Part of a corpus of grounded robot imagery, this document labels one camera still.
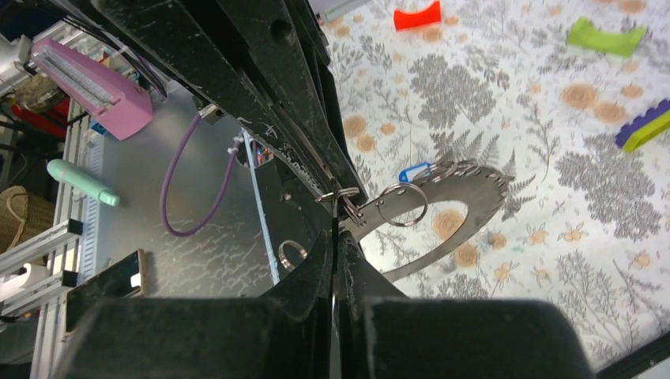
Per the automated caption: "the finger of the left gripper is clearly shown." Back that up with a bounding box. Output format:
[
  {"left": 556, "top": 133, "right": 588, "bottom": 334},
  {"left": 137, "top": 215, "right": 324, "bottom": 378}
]
[
  {"left": 220, "top": 1, "right": 367, "bottom": 205},
  {"left": 94, "top": 0, "right": 336, "bottom": 192}
]

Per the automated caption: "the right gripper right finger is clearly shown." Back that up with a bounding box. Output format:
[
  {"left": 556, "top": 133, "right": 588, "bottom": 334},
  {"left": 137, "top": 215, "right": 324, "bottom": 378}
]
[{"left": 336, "top": 231, "right": 593, "bottom": 378}]

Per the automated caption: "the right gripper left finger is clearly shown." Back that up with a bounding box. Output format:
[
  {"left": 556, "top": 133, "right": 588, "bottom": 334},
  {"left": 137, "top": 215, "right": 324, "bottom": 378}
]
[{"left": 55, "top": 231, "right": 333, "bottom": 378}]

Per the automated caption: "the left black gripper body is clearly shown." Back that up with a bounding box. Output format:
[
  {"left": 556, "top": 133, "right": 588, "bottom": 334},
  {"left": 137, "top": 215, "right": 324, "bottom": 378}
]
[{"left": 0, "top": 0, "right": 336, "bottom": 137}]

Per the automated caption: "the black headed key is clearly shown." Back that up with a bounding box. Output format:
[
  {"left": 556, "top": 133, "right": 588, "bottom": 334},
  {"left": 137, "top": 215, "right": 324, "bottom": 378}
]
[{"left": 330, "top": 184, "right": 339, "bottom": 342}]

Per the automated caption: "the pink box device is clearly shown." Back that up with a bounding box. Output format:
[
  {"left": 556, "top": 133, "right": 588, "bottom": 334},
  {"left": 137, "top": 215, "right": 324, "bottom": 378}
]
[{"left": 32, "top": 39, "right": 153, "bottom": 141}]

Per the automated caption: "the red curved block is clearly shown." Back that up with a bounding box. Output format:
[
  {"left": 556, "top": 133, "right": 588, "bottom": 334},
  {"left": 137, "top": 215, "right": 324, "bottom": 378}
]
[{"left": 393, "top": 1, "right": 442, "bottom": 31}]

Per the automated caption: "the blue key tag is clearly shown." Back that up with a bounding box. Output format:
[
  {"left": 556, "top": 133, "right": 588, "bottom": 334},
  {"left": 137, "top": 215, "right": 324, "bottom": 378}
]
[{"left": 398, "top": 162, "right": 431, "bottom": 182}]

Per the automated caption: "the smartphone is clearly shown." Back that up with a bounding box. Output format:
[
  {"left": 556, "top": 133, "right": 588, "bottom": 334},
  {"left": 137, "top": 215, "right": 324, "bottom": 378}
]
[{"left": 65, "top": 250, "right": 145, "bottom": 333}]

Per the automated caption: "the mint green cylinder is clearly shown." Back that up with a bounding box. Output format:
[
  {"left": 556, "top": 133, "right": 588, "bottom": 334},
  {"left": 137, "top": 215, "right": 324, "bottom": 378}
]
[{"left": 47, "top": 159, "right": 121, "bottom": 206}]

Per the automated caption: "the green curved block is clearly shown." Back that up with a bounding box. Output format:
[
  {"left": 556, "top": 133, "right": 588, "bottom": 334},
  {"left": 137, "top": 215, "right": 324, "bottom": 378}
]
[{"left": 566, "top": 17, "right": 647, "bottom": 58}]

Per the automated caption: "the purple yellow toy brick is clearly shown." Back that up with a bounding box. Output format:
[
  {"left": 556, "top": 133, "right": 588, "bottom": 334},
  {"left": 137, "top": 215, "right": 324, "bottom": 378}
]
[{"left": 615, "top": 99, "right": 669, "bottom": 152}]

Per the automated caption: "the small metal ring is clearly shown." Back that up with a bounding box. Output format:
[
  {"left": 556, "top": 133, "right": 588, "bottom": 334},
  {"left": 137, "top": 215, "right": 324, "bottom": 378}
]
[{"left": 277, "top": 239, "right": 309, "bottom": 272}]

